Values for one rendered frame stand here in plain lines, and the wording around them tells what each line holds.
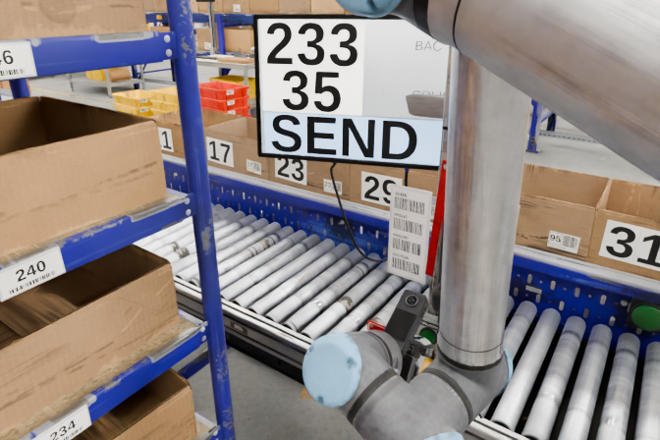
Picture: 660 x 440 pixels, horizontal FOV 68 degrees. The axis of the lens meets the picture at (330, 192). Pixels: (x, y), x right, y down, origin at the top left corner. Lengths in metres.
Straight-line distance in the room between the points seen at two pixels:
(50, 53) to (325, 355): 0.47
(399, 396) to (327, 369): 0.10
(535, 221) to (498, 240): 0.94
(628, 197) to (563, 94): 1.46
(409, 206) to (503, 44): 0.65
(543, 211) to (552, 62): 1.22
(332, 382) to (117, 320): 0.29
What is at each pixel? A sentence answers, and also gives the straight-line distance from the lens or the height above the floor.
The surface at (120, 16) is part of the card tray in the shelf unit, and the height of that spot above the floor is 1.56.
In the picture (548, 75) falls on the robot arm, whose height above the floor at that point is 1.53.
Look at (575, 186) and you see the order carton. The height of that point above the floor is 1.00.
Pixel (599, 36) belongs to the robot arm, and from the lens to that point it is 0.31.
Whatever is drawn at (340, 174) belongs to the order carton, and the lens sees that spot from 1.78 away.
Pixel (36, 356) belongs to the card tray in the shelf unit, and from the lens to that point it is 0.66.
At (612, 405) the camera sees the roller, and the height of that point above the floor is 0.75.
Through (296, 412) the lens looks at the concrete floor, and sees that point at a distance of 2.20.
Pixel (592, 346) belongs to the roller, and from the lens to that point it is 1.47.
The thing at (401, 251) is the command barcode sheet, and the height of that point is 1.10.
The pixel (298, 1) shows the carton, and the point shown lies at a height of 1.55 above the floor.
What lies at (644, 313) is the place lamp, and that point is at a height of 0.82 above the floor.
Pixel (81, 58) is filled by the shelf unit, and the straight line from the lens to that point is 0.55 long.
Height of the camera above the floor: 1.58
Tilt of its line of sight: 22 degrees down
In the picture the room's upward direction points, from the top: straight up
